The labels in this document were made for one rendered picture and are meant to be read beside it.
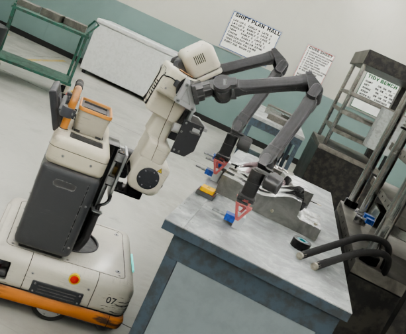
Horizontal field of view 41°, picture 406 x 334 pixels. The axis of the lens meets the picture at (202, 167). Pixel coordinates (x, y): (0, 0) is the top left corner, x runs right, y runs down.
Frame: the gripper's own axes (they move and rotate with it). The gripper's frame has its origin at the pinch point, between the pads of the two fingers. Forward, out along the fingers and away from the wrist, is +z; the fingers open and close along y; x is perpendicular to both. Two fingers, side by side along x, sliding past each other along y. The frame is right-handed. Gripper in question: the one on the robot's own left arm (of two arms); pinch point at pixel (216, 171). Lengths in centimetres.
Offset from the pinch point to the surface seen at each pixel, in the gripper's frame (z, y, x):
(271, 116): -1, 413, -9
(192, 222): 5, -73, -4
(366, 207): -5, 65, -86
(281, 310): 17, -82, -45
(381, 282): 11, -15, -90
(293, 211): -2.7, -20.9, -39.6
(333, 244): -2, -41, -58
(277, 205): -2.5, -20.7, -32.4
